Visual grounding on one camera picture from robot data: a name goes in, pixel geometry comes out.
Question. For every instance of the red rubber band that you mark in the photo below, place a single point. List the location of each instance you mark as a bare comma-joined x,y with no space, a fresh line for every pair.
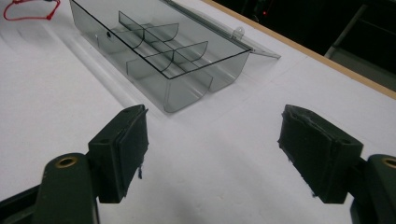
12,18

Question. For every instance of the white desk frame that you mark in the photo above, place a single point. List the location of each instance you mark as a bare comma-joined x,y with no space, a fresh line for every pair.
358,65

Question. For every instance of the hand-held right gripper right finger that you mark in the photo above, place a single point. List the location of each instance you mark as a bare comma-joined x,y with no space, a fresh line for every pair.
317,152

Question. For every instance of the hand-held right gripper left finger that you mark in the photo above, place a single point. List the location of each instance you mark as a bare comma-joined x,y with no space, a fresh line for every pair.
120,155

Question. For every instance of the wooden table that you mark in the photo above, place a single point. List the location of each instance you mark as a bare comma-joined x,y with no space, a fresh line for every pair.
311,53

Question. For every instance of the clear plastic compartment box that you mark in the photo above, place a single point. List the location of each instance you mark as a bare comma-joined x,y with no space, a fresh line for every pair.
174,53

